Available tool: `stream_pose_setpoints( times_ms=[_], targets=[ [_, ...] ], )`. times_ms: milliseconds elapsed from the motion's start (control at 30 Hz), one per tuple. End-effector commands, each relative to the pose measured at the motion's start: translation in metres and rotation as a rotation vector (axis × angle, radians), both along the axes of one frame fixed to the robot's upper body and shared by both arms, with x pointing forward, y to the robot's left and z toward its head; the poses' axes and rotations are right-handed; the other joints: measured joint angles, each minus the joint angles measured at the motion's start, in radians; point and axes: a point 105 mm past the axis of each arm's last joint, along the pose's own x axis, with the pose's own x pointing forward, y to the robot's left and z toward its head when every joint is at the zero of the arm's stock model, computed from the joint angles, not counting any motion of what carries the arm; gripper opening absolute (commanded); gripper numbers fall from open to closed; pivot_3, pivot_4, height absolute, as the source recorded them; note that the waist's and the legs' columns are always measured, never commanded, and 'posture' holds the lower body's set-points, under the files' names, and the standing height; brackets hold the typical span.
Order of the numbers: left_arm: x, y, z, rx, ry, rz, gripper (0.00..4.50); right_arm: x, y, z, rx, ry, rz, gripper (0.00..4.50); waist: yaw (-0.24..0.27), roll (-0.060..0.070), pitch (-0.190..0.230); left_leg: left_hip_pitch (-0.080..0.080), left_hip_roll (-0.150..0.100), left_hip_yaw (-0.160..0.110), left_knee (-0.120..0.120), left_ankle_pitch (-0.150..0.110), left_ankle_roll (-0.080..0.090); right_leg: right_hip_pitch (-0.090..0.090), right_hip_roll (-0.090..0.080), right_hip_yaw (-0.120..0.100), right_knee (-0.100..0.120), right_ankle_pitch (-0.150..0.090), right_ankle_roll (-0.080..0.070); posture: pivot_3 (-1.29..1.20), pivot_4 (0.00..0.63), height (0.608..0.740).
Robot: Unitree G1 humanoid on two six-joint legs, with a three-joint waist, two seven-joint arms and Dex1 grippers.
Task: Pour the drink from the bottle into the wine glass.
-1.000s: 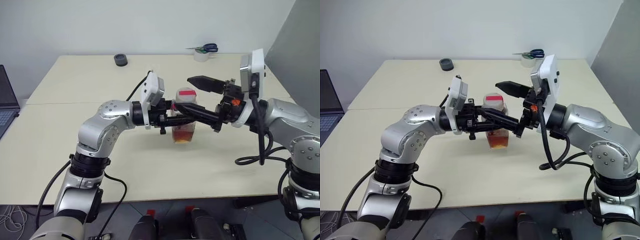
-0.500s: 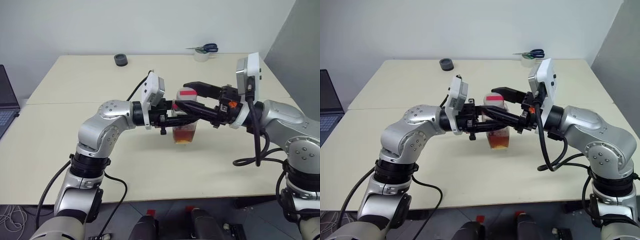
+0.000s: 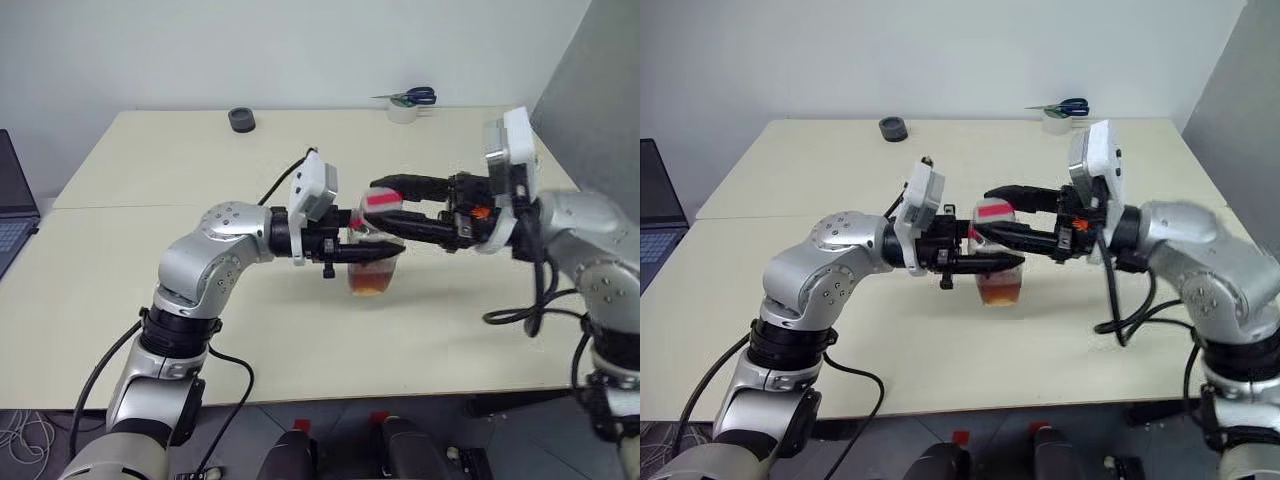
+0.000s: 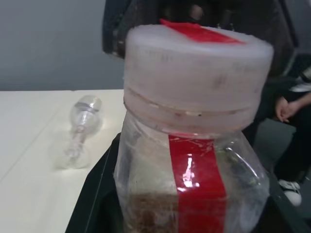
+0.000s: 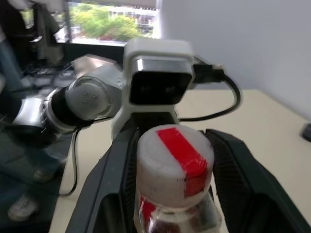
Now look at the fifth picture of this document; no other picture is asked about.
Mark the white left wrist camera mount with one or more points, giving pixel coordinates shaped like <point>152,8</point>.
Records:
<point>158,55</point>

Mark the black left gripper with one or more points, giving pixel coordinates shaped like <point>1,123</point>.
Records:
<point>153,119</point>

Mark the small dark device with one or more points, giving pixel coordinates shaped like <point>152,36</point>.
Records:
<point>306,132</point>

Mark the person in blue jeans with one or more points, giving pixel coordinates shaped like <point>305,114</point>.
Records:
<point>17,155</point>

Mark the dark hanging jacket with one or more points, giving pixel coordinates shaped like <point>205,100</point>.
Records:
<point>48,36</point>

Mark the window with green view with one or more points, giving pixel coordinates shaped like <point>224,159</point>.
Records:
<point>109,21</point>

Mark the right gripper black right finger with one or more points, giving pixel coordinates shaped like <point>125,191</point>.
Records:
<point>247,184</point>

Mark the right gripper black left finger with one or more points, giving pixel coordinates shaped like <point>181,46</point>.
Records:
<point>104,184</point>

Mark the white bottle cap red tape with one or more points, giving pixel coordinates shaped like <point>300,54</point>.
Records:
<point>165,170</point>

